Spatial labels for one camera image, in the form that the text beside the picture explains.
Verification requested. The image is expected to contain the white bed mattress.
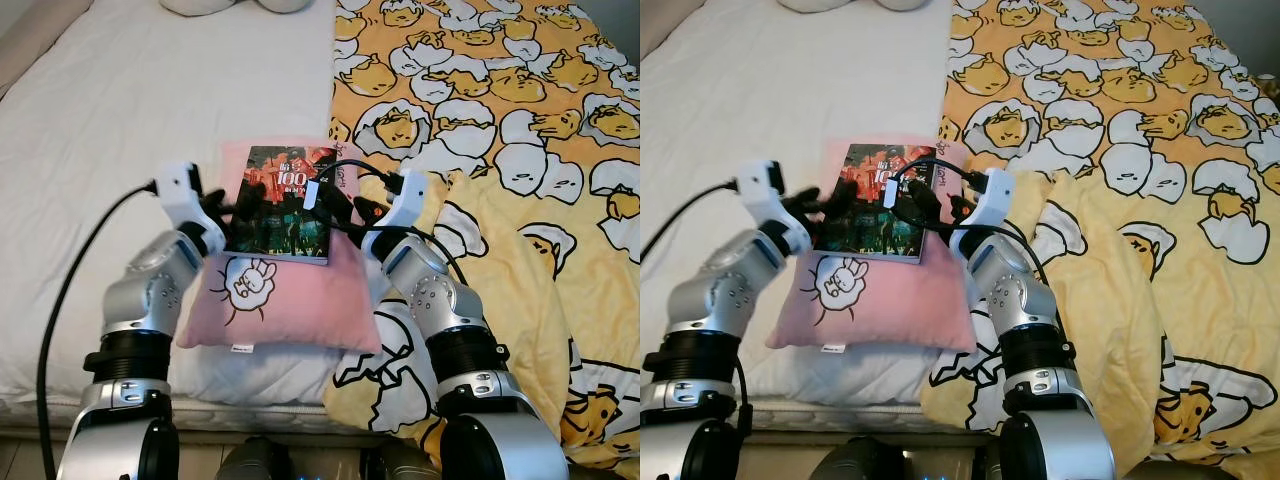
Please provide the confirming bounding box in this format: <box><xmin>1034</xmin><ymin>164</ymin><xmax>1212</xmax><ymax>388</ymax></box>
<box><xmin>0</xmin><ymin>0</ymin><xmax>641</xmax><ymax>433</ymax></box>
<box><xmin>640</xmin><ymin>0</ymin><xmax>1280</xmax><ymax>433</ymax></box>

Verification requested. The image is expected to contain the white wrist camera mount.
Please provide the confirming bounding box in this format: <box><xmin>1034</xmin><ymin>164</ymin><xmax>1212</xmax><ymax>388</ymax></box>
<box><xmin>384</xmin><ymin>170</ymin><xmax>434</xmax><ymax>239</ymax></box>
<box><xmin>154</xmin><ymin>160</ymin><xmax>228</xmax><ymax>253</ymax></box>
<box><xmin>958</xmin><ymin>167</ymin><xmax>1017</xmax><ymax>239</ymax></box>
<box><xmin>736</xmin><ymin>160</ymin><xmax>813</xmax><ymax>253</ymax></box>

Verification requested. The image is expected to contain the pink pillow with rabbit drawing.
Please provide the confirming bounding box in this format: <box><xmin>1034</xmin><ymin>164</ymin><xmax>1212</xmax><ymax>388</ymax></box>
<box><xmin>765</xmin><ymin>137</ymin><xmax>978</xmax><ymax>354</ymax></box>
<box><xmin>175</xmin><ymin>139</ymin><xmax>384</xmax><ymax>354</ymax></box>

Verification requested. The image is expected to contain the yellow cartoon egg duvet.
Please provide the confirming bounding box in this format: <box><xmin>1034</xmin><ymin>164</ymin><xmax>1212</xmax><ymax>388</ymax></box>
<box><xmin>918</xmin><ymin>0</ymin><xmax>1280</xmax><ymax>480</ymax></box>
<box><xmin>323</xmin><ymin>0</ymin><xmax>641</xmax><ymax>473</ymax></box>

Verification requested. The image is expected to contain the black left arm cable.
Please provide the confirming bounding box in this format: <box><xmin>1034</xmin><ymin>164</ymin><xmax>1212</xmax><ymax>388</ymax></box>
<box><xmin>640</xmin><ymin>180</ymin><xmax>746</xmax><ymax>263</ymax></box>
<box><xmin>36</xmin><ymin>180</ymin><xmax>161</xmax><ymax>480</ymax></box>

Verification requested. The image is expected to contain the dark book with red cover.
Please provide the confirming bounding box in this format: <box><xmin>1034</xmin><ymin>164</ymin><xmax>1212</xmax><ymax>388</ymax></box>
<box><xmin>814</xmin><ymin>142</ymin><xmax>937</xmax><ymax>264</ymax></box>
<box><xmin>224</xmin><ymin>145</ymin><xmax>339</xmax><ymax>267</ymax></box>

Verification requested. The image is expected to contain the dark grey robot left leg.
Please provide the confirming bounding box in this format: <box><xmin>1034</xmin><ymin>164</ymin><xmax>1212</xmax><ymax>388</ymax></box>
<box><xmin>215</xmin><ymin>435</ymin><xmax>293</xmax><ymax>480</ymax></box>
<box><xmin>800</xmin><ymin>435</ymin><xmax>907</xmax><ymax>480</ymax></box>

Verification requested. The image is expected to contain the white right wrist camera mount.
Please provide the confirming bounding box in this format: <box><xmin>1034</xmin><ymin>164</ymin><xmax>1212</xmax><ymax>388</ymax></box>
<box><xmin>384</xmin><ymin>170</ymin><xmax>434</xmax><ymax>239</ymax></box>
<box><xmin>958</xmin><ymin>167</ymin><xmax>1017</xmax><ymax>239</ymax></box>

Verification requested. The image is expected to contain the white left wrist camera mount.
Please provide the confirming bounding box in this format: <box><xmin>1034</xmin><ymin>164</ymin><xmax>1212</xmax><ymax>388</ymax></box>
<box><xmin>154</xmin><ymin>160</ymin><xmax>228</xmax><ymax>253</ymax></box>
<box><xmin>736</xmin><ymin>160</ymin><xmax>813</xmax><ymax>253</ymax></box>

